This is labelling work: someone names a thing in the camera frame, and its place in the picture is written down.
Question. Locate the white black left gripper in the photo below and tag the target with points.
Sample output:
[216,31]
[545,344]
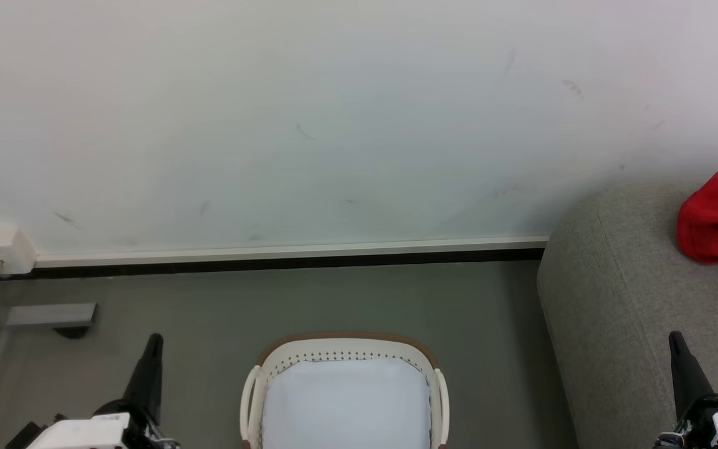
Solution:
[110,427]

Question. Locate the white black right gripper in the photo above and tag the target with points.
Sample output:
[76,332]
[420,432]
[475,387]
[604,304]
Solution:
[717,424]

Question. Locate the grey fabric sofa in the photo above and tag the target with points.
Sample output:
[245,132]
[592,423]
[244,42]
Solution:
[633,312]

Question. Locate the black round foot pad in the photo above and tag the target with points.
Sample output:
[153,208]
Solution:
[73,332]

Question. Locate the white laundry basket brown rim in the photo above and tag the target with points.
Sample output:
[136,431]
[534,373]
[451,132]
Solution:
[346,399]

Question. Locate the grey metal frame leg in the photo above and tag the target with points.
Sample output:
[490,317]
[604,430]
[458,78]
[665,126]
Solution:
[47,315]

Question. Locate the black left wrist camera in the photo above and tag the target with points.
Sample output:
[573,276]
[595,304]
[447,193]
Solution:
[22,436]

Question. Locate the white wall baseboard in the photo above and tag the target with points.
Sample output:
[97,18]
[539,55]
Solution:
[290,249]

